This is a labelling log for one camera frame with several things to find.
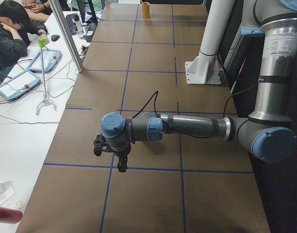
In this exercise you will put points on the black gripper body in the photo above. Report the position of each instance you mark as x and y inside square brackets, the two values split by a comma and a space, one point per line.
[121, 153]

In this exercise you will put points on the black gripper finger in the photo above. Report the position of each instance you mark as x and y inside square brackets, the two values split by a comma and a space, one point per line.
[122, 164]

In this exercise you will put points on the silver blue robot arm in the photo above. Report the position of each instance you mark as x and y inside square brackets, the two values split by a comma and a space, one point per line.
[265, 133]

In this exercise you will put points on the tan bamboo cup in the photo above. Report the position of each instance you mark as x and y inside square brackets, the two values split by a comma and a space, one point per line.
[146, 9]

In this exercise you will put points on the upper teach pendant tablet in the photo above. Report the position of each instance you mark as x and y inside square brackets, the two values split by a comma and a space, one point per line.
[50, 60]

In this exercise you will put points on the teach pendant tablet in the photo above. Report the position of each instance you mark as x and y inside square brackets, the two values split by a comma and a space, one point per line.
[19, 85]
[50, 60]

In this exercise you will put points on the lower teach pendant tablet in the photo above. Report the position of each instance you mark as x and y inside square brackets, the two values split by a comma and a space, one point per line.
[19, 85]

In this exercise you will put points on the clear water bottle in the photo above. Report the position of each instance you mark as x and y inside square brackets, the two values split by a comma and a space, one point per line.
[78, 25]

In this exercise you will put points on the white paper sheet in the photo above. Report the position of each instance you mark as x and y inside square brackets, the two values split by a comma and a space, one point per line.
[8, 192]

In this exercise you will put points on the red cylinder bottle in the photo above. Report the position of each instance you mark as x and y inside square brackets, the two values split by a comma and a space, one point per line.
[10, 216]

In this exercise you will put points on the black computer mouse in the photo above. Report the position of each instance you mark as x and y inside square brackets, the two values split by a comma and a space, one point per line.
[55, 37]

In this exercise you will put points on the black keyboard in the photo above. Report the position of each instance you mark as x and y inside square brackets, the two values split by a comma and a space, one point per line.
[71, 24]

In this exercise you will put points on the metal reacher grabber tool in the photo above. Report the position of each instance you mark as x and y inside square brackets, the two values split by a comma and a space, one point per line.
[46, 101]

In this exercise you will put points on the person in black jacket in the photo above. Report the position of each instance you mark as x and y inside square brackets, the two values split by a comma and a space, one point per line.
[15, 25]

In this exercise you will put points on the white mounting post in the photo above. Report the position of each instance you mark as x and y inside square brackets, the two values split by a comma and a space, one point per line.
[204, 68]

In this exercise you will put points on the aluminium frame post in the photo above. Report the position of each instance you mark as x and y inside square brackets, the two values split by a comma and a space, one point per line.
[58, 12]

